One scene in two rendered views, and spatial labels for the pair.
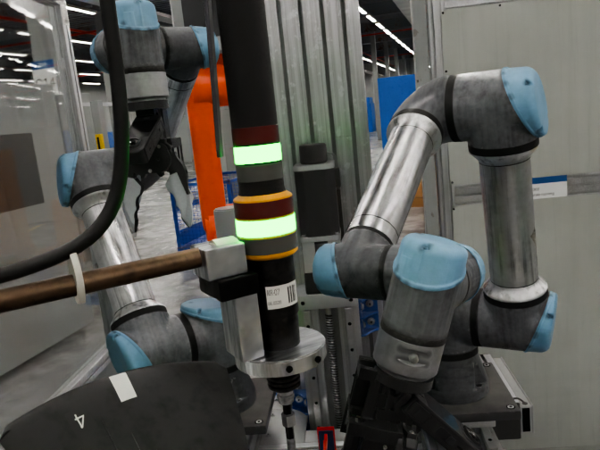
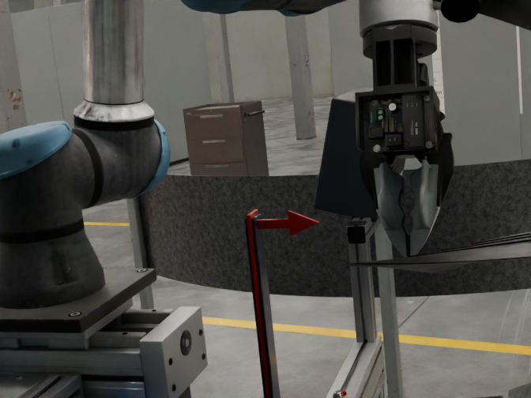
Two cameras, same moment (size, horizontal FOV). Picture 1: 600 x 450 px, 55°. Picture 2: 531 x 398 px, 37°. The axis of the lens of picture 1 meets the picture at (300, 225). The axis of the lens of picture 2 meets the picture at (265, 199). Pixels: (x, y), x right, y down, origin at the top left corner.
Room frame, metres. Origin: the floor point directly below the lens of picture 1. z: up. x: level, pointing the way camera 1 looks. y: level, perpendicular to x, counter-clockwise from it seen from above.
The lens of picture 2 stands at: (0.59, 0.69, 1.33)
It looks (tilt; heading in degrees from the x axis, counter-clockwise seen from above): 10 degrees down; 283
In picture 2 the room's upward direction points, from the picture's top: 6 degrees counter-clockwise
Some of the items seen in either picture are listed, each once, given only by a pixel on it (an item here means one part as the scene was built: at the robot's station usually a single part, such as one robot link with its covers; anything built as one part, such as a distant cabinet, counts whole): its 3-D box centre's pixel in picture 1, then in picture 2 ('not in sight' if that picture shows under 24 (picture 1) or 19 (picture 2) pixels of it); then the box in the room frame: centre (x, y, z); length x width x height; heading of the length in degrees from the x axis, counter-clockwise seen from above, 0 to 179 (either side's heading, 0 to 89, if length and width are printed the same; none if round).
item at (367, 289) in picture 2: not in sight; (362, 282); (0.73, -0.53, 0.96); 0.03 x 0.03 x 0.20; 85
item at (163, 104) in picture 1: (153, 138); not in sight; (0.97, 0.23, 1.62); 0.09 x 0.08 x 0.12; 175
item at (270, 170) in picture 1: (259, 170); not in sight; (0.42, 0.02, 1.60); 0.03 x 0.03 x 0.01
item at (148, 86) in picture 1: (142, 88); not in sight; (0.97, 0.23, 1.70); 0.08 x 0.08 x 0.05
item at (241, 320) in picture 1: (262, 299); not in sight; (0.41, 0.03, 1.50); 0.09 x 0.07 x 0.10; 120
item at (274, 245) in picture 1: (267, 240); not in sight; (0.42, 0.02, 1.54); 0.04 x 0.04 x 0.01
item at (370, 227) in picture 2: not in sight; (369, 218); (0.72, -0.64, 1.04); 0.24 x 0.03 x 0.03; 85
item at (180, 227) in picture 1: (223, 211); not in sight; (7.74, 1.00, 0.49); 1.27 x 0.88 x 0.98; 163
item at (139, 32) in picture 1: (135, 38); not in sight; (0.97, 0.23, 1.78); 0.09 x 0.08 x 0.11; 33
